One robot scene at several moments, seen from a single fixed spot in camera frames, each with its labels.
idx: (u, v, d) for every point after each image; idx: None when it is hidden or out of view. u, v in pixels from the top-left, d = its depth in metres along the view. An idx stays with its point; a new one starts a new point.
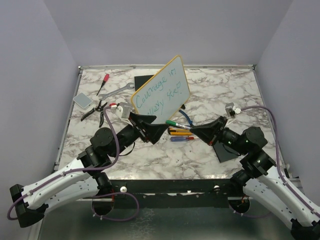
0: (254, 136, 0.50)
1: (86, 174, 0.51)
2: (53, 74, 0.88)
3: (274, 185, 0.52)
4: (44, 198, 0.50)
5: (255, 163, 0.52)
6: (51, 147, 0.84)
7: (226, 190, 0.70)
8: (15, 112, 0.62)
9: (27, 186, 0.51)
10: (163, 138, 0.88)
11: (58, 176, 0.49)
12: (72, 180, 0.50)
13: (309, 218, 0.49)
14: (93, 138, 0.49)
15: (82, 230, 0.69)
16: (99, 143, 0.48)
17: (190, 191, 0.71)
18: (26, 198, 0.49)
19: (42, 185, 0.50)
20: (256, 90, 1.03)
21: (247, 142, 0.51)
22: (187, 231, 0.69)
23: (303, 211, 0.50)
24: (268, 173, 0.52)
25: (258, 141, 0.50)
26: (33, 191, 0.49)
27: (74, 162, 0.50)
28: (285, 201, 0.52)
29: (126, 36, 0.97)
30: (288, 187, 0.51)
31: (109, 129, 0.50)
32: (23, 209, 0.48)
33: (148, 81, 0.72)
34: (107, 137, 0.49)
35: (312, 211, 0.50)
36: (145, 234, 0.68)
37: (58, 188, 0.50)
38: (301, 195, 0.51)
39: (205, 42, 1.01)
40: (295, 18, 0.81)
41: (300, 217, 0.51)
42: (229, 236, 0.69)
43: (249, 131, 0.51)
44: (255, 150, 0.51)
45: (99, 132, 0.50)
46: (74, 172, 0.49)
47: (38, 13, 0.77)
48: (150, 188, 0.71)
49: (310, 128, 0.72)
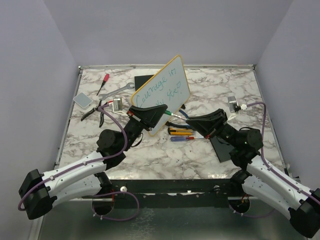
0: (253, 139, 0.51)
1: (104, 166, 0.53)
2: (54, 75, 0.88)
3: (260, 172, 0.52)
4: (64, 185, 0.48)
5: (243, 157, 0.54)
6: (51, 147, 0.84)
7: (226, 190, 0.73)
8: (15, 112, 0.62)
9: (47, 172, 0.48)
10: (163, 138, 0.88)
11: (81, 165, 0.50)
12: (92, 171, 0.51)
13: (296, 197, 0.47)
14: (98, 141, 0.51)
15: (82, 230, 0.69)
16: (104, 145, 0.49)
17: (190, 190, 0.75)
18: (48, 182, 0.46)
19: (65, 171, 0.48)
20: (256, 90, 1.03)
21: (245, 143, 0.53)
22: (187, 231, 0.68)
23: (289, 191, 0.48)
24: (252, 162, 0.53)
25: (255, 145, 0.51)
26: (54, 177, 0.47)
27: (93, 153, 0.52)
28: (274, 187, 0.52)
29: (126, 36, 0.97)
30: (273, 172, 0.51)
31: (110, 131, 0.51)
32: (46, 193, 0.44)
33: (148, 81, 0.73)
34: (109, 138, 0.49)
35: (299, 190, 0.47)
36: (146, 235, 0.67)
37: (77, 178, 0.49)
38: (286, 177, 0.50)
39: (205, 43, 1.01)
40: (295, 18, 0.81)
41: (290, 201, 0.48)
42: (230, 236, 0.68)
43: (250, 134, 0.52)
44: (250, 150, 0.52)
45: (102, 134, 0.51)
46: (96, 162, 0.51)
47: (38, 13, 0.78)
48: (150, 188, 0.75)
49: (309, 127, 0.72)
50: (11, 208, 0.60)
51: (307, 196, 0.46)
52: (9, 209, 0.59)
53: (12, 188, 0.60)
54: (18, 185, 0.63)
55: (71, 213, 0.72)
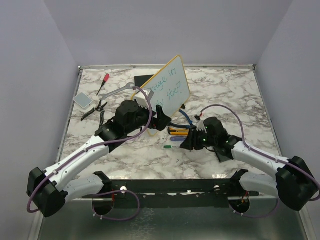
0: (210, 121, 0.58)
1: (107, 149, 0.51)
2: (53, 74, 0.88)
3: (242, 154, 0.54)
4: (69, 177, 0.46)
5: (225, 143, 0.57)
6: (51, 146, 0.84)
7: (226, 190, 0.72)
8: (14, 112, 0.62)
9: (48, 168, 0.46)
10: (163, 138, 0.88)
11: (82, 152, 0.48)
12: (95, 156, 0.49)
13: (274, 168, 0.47)
14: (120, 108, 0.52)
15: (83, 230, 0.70)
16: (128, 110, 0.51)
17: (190, 190, 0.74)
18: (52, 177, 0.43)
19: (67, 162, 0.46)
20: (256, 90, 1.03)
21: (207, 128, 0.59)
22: (187, 231, 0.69)
23: (268, 164, 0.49)
24: (235, 147, 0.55)
25: (213, 122, 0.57)
26: (58, 171, 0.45)
27: (92, 138, 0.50)
28: (259, 166, 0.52)
29: (126, 35, 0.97)
30: (253, 150, 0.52)
31: (133, 102, 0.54)
32: (53, 188, 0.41)
33: (148, 81, 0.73)
34: (133, 107, 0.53)
35: (276, 160, 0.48)
36: (146, 234, 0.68)
37: (81, 166, 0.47)
38: (265, 152, 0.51)
39: (205, 43, 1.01)
40: (296, 18, 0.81)
41: (273, 174, 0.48)
42: (230, 236, 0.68)
43: (206, 119, 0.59)
44: (219, 132, 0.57)
45: (125, 103, 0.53)
46: (97, 146, 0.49)
47: (38, 12, 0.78)
48: (150, 188, 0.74)
49: (310, 127, 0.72)
50: (11, 208, 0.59)
51: (284, 164, 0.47)
52: (8, 209, 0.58)
53: (12, 188, 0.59)
54: (18, 184, 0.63)
55: (71, 213, 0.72)
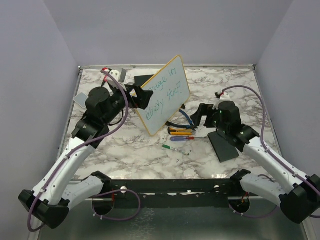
0: (227, 106, 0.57)
1: (91, 146, 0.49)
2: (53, 75, 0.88)
3: (257, 153, 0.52)
4: (61, 189, 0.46)
5: (239, 135, 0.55)
6: (51, 146, 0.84)
7: (226, 190, 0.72)
8: (14, 112, 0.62)
9: (36, 187, 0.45)
10: (163, 138, 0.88)
11: (64, 162, 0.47)
12: (79, 160, 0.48)
13: (290, 182, 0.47)
14: (89, 100, 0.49)
15: (83, 230, 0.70)
16: (98, 101, 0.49)
17: (190, 190, 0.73)
18: (41, 196, 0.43)
19: (53, 177, 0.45)
20: (256, 90, 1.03)
21: (221, 113, 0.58)
22: (187, 231, 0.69)
23: (284, 175, 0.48)
24: (250, 142, 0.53)
25: (229, 109, 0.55)
26: (46, 187, 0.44)
27: (73, 141, 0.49)
28: (271, 171, 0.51)
29: (126, 35, 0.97)
30: (270, 154, 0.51)
31: (101, 89, 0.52)
32: (46, 207, 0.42)
33: (147, 81, 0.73)
34: (103, 95, 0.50)
35: (294, 175, 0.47)
36: (146, 234, 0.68)
37: (69, 175, 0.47)
38: (283, 161, 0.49)
39: (204, 43, 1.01)
40: (295, 18, 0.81)
41: (284, 184, 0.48)
42: (230, 236, 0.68)
43: (223, 103, 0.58)
44: (233, 120, 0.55)
45: (93, 93, 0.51)
46: (78, 149, 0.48)
47: (38, 13, 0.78)
48: (150, 188, 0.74)
49: (310, 127, 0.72)
50: (11, 208, 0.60)
51: (301, 181, 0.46)
52: (9, 209, 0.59)
53: (12, 188, 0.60)
54: (19, 184, 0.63)
55: (71, 213, 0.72)
